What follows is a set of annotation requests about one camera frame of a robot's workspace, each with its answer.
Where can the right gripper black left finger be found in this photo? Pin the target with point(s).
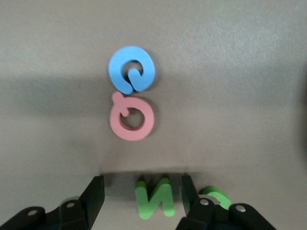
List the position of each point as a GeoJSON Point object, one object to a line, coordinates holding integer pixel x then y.
{"type": "Point", "coordinates": [93, 198]}

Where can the pink foam letter Q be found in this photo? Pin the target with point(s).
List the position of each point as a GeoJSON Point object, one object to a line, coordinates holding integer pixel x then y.
{"type": "Point", "coordinates": [117, 124]}

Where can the green foam letter B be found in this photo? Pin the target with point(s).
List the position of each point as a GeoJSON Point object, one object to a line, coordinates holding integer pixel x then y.
{"type": "Point", "coordinates": [225, 200]}

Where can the brown table mat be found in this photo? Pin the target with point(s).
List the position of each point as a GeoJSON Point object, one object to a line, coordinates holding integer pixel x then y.
{"type": "Point", "coordinates": [216, 72]}

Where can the green foam letter N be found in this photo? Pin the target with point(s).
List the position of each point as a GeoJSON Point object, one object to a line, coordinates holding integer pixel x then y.
{"type": "Point", "coordinates": [144, 203]}

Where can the blue foam letter G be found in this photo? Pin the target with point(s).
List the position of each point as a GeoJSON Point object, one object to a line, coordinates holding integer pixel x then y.
{"type": "Point", "coordinates": [117, 72]}

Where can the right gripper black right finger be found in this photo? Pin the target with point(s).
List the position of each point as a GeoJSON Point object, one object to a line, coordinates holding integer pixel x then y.
{"type": "Point", "coordinates": [192, 208]}

